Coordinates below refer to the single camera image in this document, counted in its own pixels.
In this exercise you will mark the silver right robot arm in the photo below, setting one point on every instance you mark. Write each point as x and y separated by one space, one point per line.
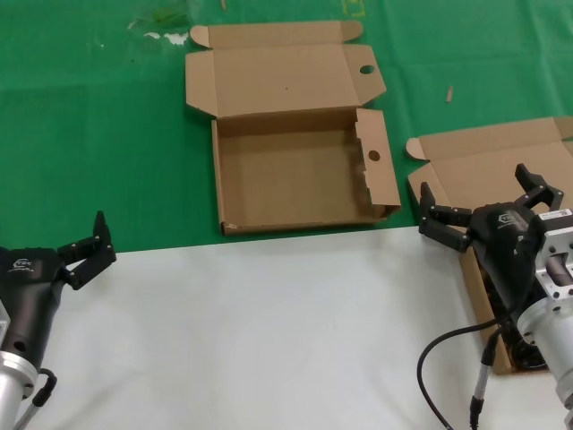
550 340

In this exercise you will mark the green table mat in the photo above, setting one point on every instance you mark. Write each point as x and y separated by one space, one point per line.
89 134

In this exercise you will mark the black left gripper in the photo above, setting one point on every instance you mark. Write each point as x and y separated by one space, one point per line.
27 291

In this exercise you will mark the white paper scrap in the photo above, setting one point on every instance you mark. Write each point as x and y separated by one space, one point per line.
177 39
151 35

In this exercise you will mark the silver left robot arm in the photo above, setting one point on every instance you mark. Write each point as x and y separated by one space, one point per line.
11 385

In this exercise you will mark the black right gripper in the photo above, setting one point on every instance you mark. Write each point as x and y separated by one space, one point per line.
506 242

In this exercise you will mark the open cardboard box round holes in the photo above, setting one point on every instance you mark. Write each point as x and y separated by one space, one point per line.
286 179

